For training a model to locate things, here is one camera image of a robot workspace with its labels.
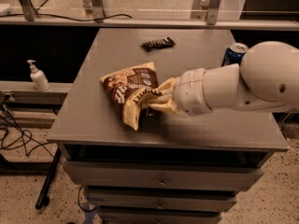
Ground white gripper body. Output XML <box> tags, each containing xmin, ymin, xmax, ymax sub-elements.
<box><xmin>173</xmin><ymin>68</ymin><xmax>212</xmax><ymax>116</ymax></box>

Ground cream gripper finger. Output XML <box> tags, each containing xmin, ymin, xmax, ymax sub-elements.
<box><xmin>156</xmin><ymin>77</ymin><xmax>178</xmax><ymax>94</ymax></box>
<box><xmin>145</xmin><ymin>97</ymin><xmax>181</xmax><ymax>114</ymax></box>

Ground brown and cream chip bag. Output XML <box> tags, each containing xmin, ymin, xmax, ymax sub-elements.
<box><xmin>100</xmin><ymin>62</ymin><xmax>158</xmax><ymax>131</ymax></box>

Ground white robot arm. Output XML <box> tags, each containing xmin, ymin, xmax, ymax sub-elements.
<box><xmin>146</xmin><ymin>41</ymin><xmax>299</xmax><ymax>116</ymax></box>

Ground blue pepsi can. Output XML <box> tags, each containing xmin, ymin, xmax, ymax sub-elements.
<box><xmin>221</xmin><ymin>43</ymin><xmax>249</xmax><ymax>66</ymax></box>

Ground dark snack bar wrapper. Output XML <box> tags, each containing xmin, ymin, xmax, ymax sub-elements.
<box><xmin>141</xmin><ymin>37</ymin><xmax>176</xmax><ymax>52</ymax></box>

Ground grey drawer cabinet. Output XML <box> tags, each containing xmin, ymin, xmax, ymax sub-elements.
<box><xmin>46</xmin><ymin>27</ymin><xmax>290</xmax><ymax>224</ymax></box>

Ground top grey drawer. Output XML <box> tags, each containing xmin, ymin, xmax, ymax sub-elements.
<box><xmin>64</xmin><ymin>161</ymin><xmax>263</xmax><ymax>191</ymax></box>

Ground grey drawer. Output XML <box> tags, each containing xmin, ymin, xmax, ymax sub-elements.
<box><xmin>98</xmin><ymin>206</ymin><xmax>221</xmax><ymax>224</ymax></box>
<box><xmin>84</xmin><ymin>188</ymin><xmax>236</xmax><ymax>213</ymax></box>
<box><xmin>64</xmin><ymin>161</ymin><xmax>263</xmax><ymax>191</ymax></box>

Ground middle grey drawer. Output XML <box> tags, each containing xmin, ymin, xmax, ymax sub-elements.
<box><xmin>84</xmin><ymin>188</ymin><xmax>236</xmax><ymax>213</ymax></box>

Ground bottom grey drawer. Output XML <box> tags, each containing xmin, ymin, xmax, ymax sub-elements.
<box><xmin>98</xmin><ymin>206</ymin><xmax>221</xmax><ymax>224</ymax></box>

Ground white pump dispenser bottle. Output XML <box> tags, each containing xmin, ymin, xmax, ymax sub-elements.
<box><xmin>27</xmin><ymin>60</ymin><xmax>50</xmax><ymax>91</ymax></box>

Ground black table leg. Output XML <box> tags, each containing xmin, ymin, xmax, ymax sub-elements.
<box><xmin>36</xmin><ymin>149</ymin><xmax>62</xmax><ymax>210</ymax></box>

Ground black cable on ledge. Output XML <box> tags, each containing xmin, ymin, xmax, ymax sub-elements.
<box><xmin>0</xmin><ymin>12</ymin><xmax>133</xmax><ymax>22</ymax></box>

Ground metal railing frame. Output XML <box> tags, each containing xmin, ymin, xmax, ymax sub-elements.
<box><xmin>0</xmin><ymin>0</ymin><xmax>299</xmax><ymax>31</ymax></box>

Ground black floor cables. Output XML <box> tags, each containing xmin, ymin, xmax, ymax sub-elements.
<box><xmin>0</xmin><ymin>91</ymin><xmax>55</xmax><ymax>158</ymax></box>

